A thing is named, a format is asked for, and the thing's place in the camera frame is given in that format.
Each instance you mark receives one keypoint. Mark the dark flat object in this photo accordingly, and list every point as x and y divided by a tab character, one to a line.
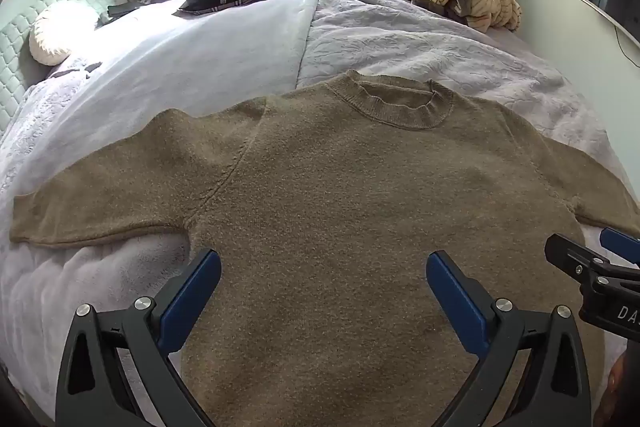
122	9

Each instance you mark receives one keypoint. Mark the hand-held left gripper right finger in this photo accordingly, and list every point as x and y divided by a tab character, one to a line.
455	297

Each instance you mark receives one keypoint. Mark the person's right hand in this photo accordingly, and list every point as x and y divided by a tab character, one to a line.
620	382

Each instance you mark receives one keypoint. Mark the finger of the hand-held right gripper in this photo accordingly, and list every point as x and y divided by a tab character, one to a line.
620	244
570	253

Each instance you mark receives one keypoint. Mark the white round pillow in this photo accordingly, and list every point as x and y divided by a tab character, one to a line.
60	32

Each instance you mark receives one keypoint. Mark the grey quilted headboard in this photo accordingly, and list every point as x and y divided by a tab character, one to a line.
15	42

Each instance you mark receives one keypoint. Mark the brown knit sweater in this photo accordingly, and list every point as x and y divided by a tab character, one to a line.
325	207

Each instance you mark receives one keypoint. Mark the lavender embossed blanket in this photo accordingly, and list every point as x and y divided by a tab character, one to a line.
425	42

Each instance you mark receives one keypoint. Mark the white duvet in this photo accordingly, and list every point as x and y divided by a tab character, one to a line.
200	57

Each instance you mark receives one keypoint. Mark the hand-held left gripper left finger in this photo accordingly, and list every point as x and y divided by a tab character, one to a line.
192	297

